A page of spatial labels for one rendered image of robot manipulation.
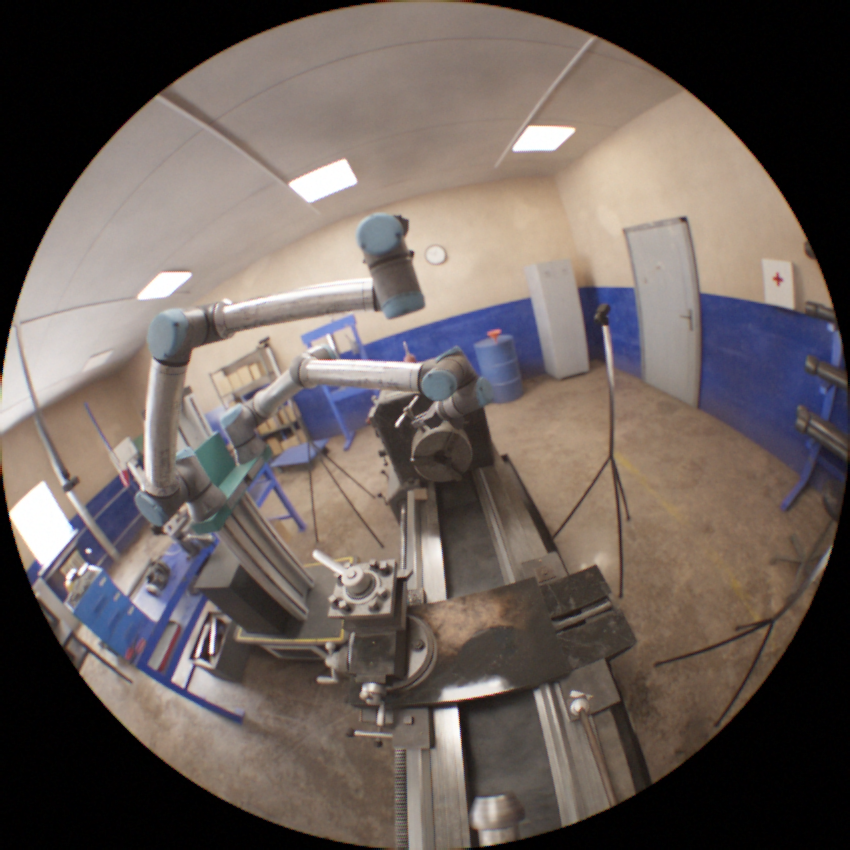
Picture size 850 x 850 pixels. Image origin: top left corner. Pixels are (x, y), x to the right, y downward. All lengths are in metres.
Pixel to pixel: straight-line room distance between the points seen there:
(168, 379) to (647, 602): 2.31
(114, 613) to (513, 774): 1.98
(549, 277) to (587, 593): 4.08
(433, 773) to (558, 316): 4.63
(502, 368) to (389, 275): 3.57
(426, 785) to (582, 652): 0.53
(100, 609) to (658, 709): 2.86
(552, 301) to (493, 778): 4.61
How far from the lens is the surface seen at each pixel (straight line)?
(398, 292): 0.56
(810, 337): 3.06
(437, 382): 0.77
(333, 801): 2.01
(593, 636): 0.88
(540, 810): 1.00
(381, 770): 1.86
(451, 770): 0.89
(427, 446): 1.15
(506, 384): 4.14
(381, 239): 0.57
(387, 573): 0.76
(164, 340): 0.78
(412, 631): 0.87
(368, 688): 0.76
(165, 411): 0.88
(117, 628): 2.12
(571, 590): 0.94
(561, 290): 4.54
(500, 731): 0.98
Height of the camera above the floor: 1.70
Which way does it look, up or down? 24 degrees down
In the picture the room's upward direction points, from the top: 19 degrees counter-clockwise
